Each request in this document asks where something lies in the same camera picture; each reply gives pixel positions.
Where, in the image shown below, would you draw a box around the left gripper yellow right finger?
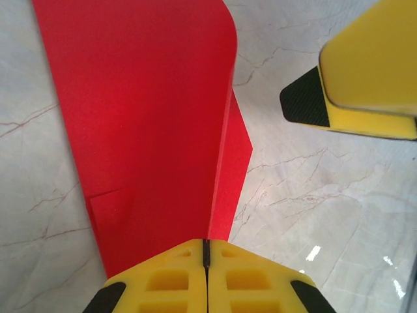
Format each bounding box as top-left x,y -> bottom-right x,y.
207,239 -> 336,313

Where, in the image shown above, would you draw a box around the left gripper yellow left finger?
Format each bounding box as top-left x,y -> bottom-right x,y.
83,239 -> 209,313

